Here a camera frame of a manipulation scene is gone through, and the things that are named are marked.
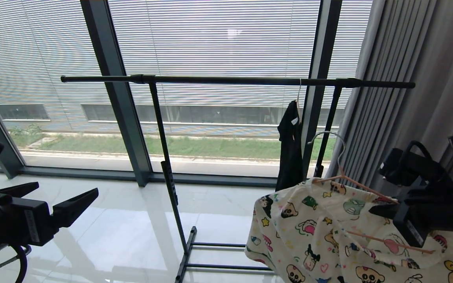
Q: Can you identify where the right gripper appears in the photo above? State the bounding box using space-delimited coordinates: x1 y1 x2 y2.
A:
393 188 453 249

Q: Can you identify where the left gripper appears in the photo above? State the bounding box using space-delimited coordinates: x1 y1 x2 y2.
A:
0 182 99 261

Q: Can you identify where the pink clothes hanger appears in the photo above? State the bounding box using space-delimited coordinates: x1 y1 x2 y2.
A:
307 130 436 254
295 78 303 119

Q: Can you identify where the cream printed garment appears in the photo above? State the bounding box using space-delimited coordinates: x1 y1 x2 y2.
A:
245 178 453 283

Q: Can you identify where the black garment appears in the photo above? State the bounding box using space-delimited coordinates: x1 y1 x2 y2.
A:
275 100 306 193

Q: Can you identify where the black clothes rack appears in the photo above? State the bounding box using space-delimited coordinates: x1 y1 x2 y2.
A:
60 74 416 283

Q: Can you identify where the beige curtain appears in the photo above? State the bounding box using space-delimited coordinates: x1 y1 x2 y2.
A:
326 0 453 199

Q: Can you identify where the window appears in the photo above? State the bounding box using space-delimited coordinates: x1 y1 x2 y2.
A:
0 0 374 189

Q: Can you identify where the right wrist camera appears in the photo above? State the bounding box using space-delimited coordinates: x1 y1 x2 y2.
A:
378 146 453 190

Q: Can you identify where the black cable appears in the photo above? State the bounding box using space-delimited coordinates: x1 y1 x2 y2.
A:
9 244 33 283
405 140 435 162

